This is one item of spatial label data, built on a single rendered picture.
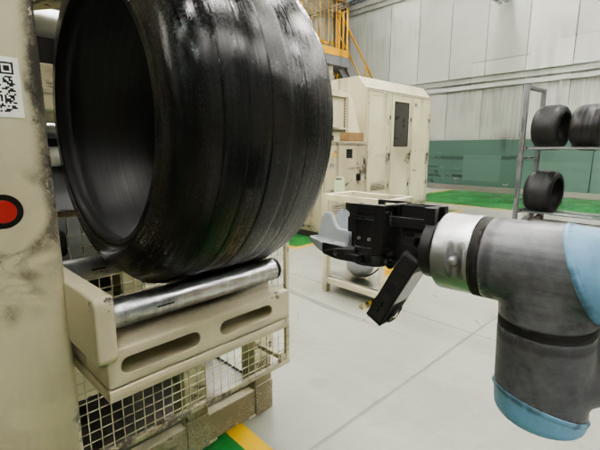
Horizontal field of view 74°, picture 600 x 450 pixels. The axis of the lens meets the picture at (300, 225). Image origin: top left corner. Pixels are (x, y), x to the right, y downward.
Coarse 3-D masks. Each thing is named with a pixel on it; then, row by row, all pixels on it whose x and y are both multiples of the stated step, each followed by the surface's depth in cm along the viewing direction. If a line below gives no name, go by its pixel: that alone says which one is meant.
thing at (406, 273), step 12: (408, 252) 49; (396, 264) 50; (408, 264) 49; (396, 276) 50; (408, 276) 49; (420, 276) 52; (384, 288) 52; (396, 288) 50; (408, 288) 52; (384, 300) 52; (396, 300) 51; (372, 312) 53; (384, 312) 52; (396, 312) 53
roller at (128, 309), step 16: (224, 272) 73; (240, 272) 75; (256, 272) 77; (272, 272) 80; (160, 288) 64; (176, 288) 65; (192, 288) 67; (208, 288) 69; (224, 288) 72; (240, 288) 75; (128, 304) 60; (144, 304) 61; (160, 304) 63; (176, 304) 65; (192, 304) 68; (128, 320) 59; (144, 320) 62
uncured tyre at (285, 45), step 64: (64, 0) 72; (128, 0) 55; (192, 0) 51; (256, 0) 58; (64, 64) 78; (128, 64) 93; (192, 64) 50; (256, 64) 54; (320, 64) 64; (64, 128) 83; (128, 128) 99; (192, 128) 51; (256, 128) 55; (320, 128) 64; (128, 192) 97; (192, 192) 54; (256, 192) 59; (128, 256) 67; (192, 256) 61; (256, 256) 75
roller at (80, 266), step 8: (88, 256) 83; (96, 256) 84; (64, 264) 79; (72, 264) 79; (80, 264) 80; (88, 264) 81; (96, 264) 82; (104, 264) 83; (80, 272) 80; (88, 272) 81; (96, 272) 82; (104, 272) 84; (112, 272) 86
